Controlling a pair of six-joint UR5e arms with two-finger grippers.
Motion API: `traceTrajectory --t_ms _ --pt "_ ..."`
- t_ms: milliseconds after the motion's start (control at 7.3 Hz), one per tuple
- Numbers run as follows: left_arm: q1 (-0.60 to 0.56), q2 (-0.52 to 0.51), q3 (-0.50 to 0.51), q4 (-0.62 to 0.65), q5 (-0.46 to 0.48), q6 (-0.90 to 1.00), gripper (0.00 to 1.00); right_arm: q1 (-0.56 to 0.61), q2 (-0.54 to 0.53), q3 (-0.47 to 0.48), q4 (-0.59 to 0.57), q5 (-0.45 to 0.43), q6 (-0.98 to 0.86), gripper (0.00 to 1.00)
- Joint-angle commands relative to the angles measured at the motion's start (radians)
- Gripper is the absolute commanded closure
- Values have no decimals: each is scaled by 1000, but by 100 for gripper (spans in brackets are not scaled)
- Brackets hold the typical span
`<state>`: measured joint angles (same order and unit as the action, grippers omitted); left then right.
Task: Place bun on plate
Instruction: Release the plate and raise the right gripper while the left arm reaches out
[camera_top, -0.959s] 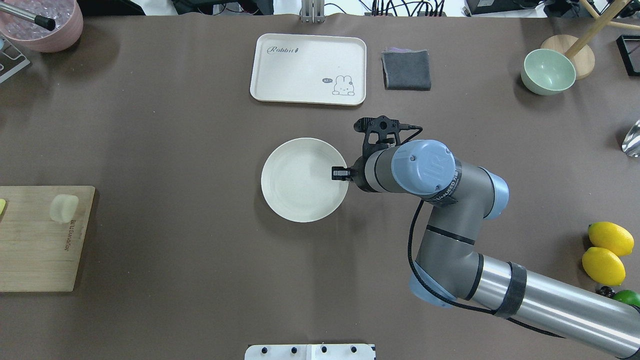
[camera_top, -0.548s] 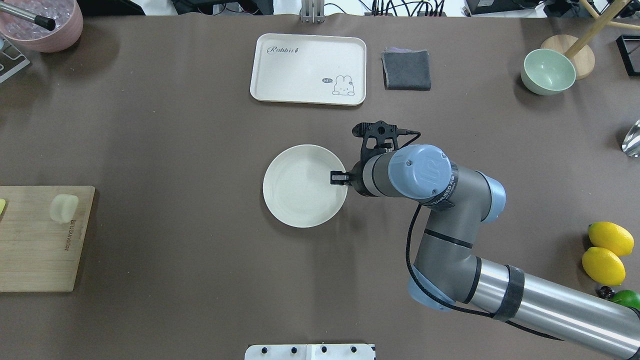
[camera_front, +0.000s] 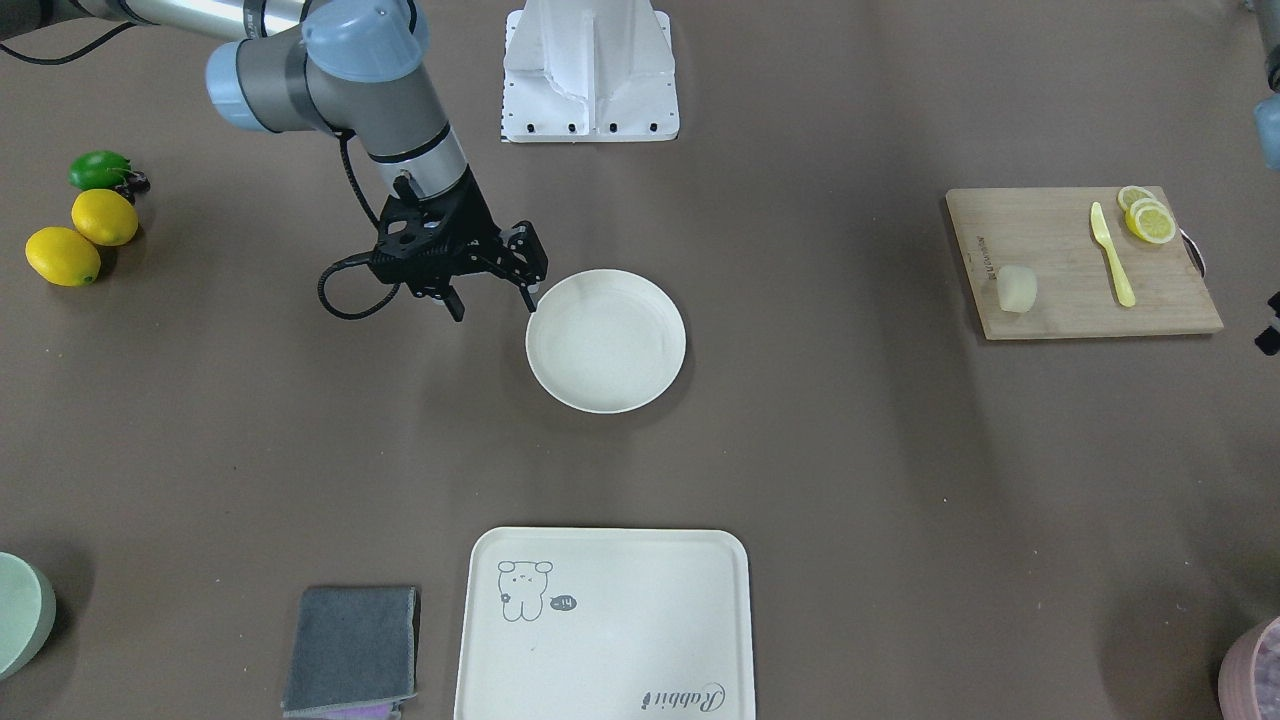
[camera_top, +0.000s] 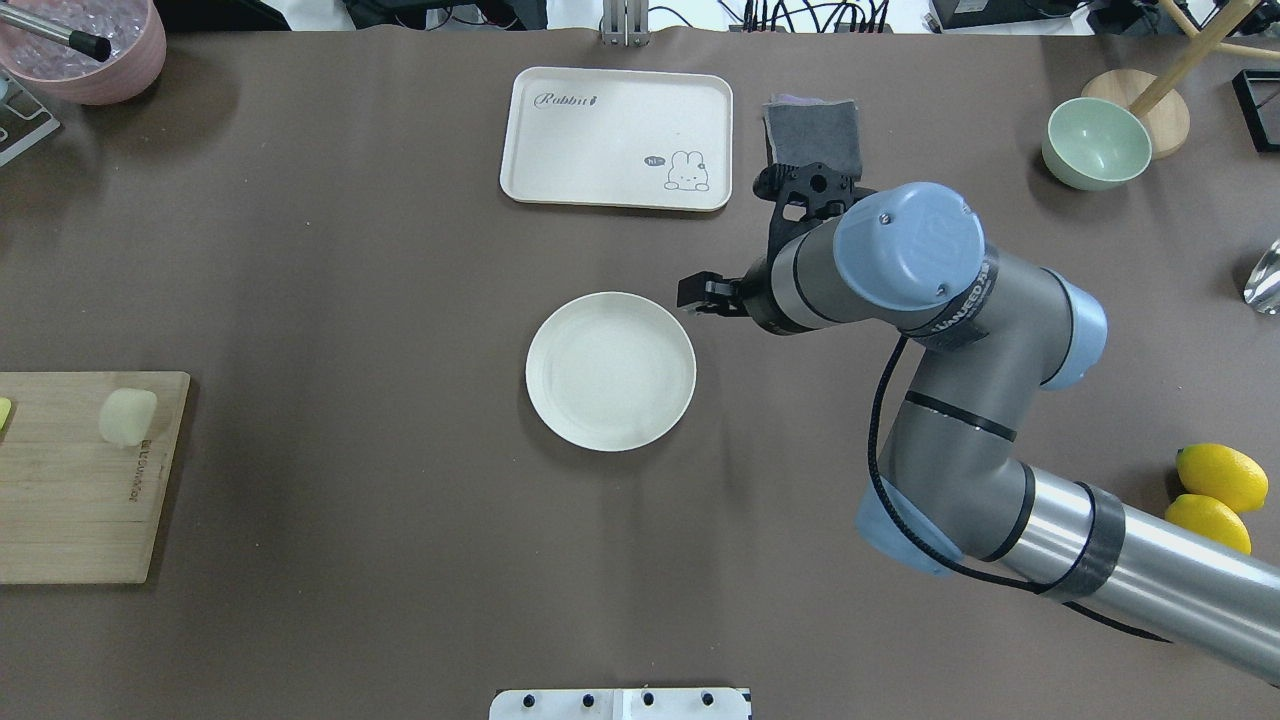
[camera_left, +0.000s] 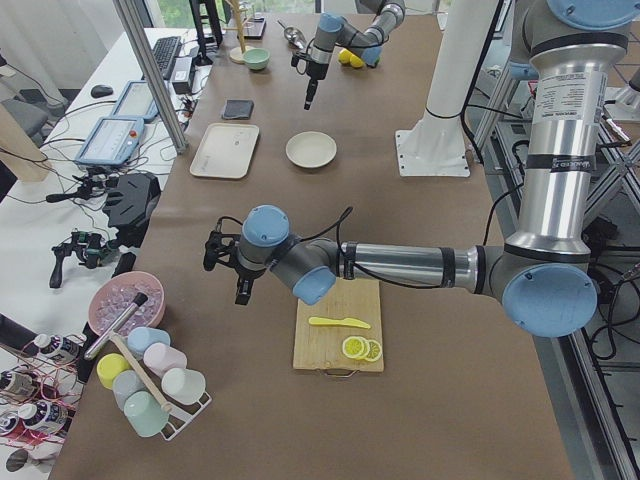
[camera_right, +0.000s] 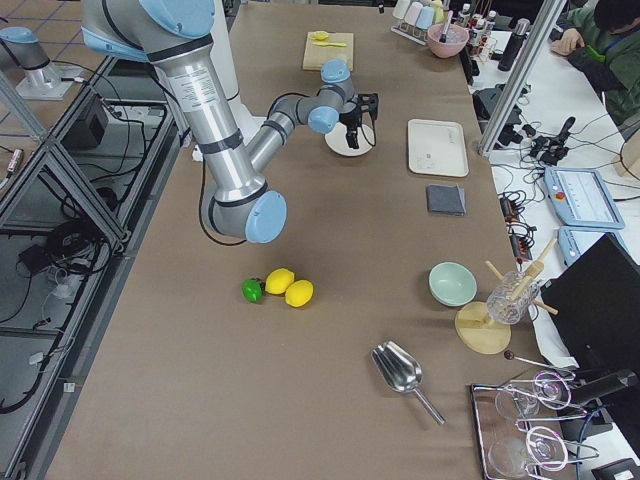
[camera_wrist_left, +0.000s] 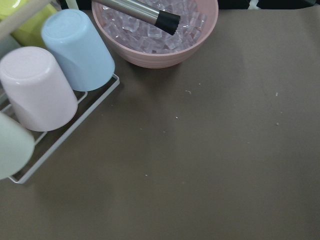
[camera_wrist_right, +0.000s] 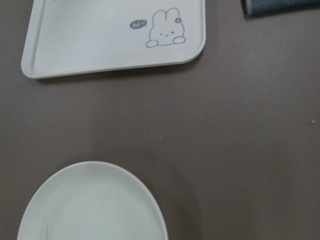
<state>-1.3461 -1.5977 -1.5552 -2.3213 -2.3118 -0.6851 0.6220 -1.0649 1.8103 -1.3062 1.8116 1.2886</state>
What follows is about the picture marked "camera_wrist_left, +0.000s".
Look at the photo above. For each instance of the pink bowl of ice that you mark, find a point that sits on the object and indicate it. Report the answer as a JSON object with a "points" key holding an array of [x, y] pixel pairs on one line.
{"points": [[159, 61]]}

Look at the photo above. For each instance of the pink plastic cup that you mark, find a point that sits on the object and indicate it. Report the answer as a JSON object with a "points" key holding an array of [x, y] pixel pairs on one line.
{"points": [[37, 89]]}

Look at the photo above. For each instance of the blue plastic cup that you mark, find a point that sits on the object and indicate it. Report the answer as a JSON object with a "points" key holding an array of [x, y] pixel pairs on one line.
{"points": [[85, 60]]}

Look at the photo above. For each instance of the white plastic cup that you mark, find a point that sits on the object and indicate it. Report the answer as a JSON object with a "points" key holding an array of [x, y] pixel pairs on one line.
{"points": [[16, 146]]}

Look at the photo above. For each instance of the yellow plastic cup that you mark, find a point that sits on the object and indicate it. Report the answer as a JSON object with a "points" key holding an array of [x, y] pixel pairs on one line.
{"points": [[28, 33]]}

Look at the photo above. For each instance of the grey plastic cup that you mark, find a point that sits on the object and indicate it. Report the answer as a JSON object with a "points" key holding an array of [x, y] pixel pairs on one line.
{"points": [[8, 44]]}

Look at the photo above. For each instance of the white wire cup rack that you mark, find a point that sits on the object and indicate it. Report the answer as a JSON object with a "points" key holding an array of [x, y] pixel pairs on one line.
{"points": [[47, 142]]}

